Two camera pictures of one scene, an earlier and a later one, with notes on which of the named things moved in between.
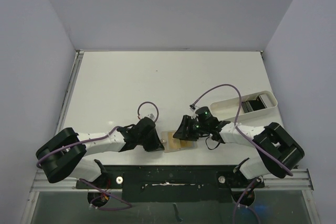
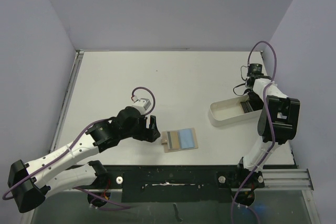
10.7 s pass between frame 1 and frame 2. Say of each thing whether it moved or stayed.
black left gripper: moved
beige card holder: stayed
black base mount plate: stayed
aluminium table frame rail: stayed
